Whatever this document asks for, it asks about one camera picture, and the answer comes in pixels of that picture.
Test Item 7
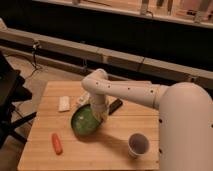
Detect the green ceramic bowl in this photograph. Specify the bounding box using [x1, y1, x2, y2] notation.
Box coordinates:
[71, 104, 101, 136]

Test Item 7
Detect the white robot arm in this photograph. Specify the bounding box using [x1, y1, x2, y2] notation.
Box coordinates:
[82, 69, 213, 171]

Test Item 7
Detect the black rectangular block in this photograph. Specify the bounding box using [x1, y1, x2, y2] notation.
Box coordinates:
[109, 99, 123, 114]

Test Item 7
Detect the white tube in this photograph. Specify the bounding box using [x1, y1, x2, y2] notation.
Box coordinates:
[76, 92, 90, 106]

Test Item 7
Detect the white rectangular block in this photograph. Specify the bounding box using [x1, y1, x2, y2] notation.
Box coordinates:
[58, 96, 70, 112]

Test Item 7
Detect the white paper cup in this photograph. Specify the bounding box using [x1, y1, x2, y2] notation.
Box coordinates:
[128, 133, 149, 158]

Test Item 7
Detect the orange carrot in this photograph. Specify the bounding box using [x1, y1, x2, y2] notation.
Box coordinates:
[52, 133, 63, 155]

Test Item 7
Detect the black office chair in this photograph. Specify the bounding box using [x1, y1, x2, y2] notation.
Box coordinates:
[0, 51, 36, 149]

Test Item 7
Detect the black hanging cable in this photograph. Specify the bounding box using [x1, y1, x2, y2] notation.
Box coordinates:
[31, 40, 43, 72]

